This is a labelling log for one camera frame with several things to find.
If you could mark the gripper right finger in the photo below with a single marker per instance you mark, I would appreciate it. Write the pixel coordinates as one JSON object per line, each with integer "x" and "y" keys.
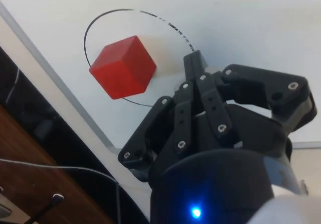
{"x": 250, "y": 83}

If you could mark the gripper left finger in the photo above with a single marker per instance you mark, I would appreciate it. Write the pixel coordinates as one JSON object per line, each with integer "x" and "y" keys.
{"x": 180, "y": 118}

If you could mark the red cube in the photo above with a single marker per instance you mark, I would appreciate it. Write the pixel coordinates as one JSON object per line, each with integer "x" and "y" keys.
{"x": 123, "y": 68}

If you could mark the flat whiteboard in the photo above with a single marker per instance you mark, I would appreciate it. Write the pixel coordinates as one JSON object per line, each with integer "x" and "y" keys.
{"x": 225, "y": 20}

